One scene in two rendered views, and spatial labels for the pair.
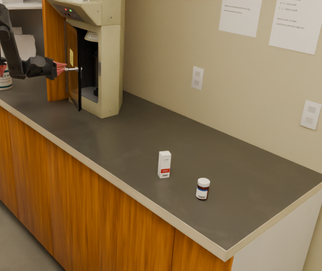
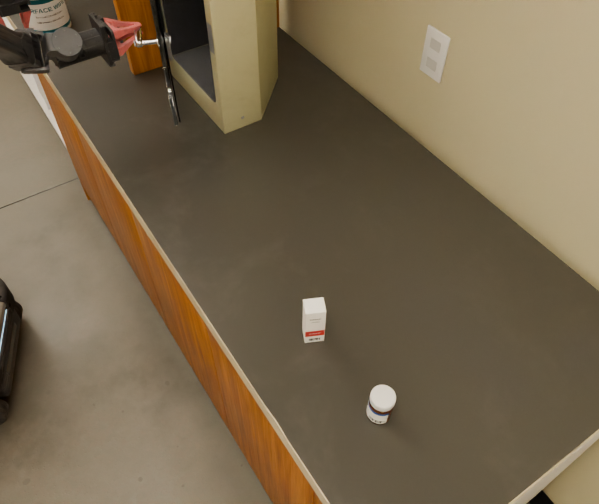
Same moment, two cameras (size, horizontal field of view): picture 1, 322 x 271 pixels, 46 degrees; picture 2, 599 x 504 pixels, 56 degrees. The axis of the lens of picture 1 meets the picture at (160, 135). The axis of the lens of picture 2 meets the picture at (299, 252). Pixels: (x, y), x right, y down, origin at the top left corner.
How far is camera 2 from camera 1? 75 cm
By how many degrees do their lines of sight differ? 28
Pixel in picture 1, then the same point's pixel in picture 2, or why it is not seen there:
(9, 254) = (109, 307)
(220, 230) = not seen: outside the picture
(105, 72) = (224, 46)
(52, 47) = not seen: outside the picture
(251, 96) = (549, 134)
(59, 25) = not seen: outside the picture
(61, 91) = (155, 52)
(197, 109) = (428, 119)
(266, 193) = (522, 411)
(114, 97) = (249, 90)
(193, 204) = (355, 436)
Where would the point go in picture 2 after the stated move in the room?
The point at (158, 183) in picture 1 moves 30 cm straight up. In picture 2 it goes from (298, 358) to (300, 257)
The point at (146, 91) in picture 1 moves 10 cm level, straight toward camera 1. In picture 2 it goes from (331, 47) to (327, 67)
